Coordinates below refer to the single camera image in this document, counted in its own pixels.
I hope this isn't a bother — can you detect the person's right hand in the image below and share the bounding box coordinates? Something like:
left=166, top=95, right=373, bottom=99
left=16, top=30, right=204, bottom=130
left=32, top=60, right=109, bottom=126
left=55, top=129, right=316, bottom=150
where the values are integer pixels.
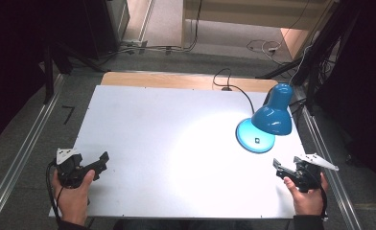
left=283, top=172, right=330, bottom=217

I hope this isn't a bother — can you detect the white floor cable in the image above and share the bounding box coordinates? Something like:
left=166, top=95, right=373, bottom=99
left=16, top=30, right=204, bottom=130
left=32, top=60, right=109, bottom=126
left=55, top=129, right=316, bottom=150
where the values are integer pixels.
left=246, top=38, right=282, bottom=58

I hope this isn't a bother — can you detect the grey floor cables bundle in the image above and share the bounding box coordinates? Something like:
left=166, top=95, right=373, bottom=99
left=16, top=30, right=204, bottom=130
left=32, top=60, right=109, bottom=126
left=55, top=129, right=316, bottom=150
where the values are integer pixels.
left=96, top=18, right=200, bottom=66

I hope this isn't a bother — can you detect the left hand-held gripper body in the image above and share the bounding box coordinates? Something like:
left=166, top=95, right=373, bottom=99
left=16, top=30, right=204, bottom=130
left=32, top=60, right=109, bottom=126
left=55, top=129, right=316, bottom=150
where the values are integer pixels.
left=55, top=148, right=92, bottom=190

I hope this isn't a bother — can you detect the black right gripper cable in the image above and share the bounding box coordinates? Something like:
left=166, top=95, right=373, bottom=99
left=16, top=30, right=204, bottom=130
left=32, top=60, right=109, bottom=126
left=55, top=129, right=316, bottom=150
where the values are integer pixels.
left=306, top=168, right=329, bottom=222

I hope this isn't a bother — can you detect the black curtain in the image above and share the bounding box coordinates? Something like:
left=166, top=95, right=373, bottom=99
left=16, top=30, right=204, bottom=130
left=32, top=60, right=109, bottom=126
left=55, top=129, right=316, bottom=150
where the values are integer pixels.
left=310, top=0, right=376, bottom=196
left=0, top=0, right=111, bottom=151

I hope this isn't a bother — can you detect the black tripod stand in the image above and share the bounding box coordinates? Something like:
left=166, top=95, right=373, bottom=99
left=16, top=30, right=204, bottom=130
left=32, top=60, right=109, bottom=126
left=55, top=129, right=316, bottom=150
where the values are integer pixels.
left=255, top=0, right=362, bottom=113

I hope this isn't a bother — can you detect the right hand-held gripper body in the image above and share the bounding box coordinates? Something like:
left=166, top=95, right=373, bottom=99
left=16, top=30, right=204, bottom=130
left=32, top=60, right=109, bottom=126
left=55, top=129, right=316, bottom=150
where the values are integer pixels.
left=293, top=153, right=340, bottom=194

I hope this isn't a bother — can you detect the black lamp cable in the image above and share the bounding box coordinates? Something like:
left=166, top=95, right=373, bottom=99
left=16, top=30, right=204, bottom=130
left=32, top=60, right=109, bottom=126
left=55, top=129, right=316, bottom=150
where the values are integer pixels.
left=212, top=67, right=256, bottom=115

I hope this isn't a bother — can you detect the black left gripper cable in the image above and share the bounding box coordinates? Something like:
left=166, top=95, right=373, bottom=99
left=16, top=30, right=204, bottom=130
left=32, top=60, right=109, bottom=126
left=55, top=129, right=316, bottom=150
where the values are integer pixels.
left=45, top=160, right=64, bottom=224

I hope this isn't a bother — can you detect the blue desk lamp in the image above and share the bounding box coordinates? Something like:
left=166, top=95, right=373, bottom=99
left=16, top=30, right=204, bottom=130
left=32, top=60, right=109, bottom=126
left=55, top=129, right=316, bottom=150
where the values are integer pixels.
left=235, top=82, right=294, bottom=154

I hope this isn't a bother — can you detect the upright aluminium profile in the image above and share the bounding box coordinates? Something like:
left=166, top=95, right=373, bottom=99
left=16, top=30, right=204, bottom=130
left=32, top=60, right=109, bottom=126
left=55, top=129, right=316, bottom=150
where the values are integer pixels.
left=137, top=0, right=157, bottom=43

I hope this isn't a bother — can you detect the aluminium floor rail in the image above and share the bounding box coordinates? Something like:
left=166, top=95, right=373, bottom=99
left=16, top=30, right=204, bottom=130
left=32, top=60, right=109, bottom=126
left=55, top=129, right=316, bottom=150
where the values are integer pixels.
left=295, top=92, right=364, bottom=230
left=0, top=74, right=66, bottom=230

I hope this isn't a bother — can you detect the person's left hand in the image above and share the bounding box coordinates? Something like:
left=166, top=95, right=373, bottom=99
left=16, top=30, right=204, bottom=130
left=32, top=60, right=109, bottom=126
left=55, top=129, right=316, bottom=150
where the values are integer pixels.
left=51, top=169, right=96, bottom=225

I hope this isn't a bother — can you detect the light wooden shelf unit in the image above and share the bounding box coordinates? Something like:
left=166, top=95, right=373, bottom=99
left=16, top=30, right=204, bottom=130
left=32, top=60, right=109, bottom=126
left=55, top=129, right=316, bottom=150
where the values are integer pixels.
left=180, top=0, right=339, bottom=60

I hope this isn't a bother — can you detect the black metal stand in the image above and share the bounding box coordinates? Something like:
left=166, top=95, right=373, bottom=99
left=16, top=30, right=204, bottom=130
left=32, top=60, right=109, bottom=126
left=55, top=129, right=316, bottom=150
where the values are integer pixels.
left=42, top=40, right=108, bottom=105

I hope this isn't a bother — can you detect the grey power strip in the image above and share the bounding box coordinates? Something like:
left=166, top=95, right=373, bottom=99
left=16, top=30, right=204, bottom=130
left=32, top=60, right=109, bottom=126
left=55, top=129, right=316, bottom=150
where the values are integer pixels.
left=120, top=38, right=149, bottom=50

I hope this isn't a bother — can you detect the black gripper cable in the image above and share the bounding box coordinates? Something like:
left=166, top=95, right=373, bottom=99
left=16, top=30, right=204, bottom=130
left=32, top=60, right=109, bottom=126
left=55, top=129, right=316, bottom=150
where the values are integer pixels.
left=306, top=168, right=329, bottom=222
left=45, top=160, right=64, bottom=224

